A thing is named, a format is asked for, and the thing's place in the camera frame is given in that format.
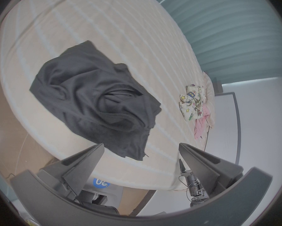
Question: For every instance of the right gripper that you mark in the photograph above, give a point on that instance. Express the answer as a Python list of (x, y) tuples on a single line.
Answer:
[(192, 181)]

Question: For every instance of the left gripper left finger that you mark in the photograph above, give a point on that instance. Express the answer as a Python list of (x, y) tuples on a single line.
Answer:
[(82, 168)]

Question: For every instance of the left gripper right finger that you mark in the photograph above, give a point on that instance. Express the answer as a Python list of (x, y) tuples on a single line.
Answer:
[(202, 168)]

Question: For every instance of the black T-shirt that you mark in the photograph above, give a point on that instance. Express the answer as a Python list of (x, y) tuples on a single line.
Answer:
[(89, 90)]

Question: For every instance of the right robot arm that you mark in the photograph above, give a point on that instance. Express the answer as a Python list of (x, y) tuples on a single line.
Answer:
[(200, 195)]

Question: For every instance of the bed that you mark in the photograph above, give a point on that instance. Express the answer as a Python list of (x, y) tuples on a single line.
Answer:
[(131, 43)]

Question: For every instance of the pink garment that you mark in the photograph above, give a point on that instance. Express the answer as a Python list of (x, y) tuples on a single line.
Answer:
[(201, 126)]

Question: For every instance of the white printed pyjama top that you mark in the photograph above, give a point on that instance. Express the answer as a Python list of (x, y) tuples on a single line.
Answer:
[(190, 105)]

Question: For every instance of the pale pink pillow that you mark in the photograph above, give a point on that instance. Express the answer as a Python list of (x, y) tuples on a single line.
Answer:
[(209, 90)]

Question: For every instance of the grey bedside table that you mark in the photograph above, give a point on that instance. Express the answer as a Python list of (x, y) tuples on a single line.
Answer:
[(217, 86)]

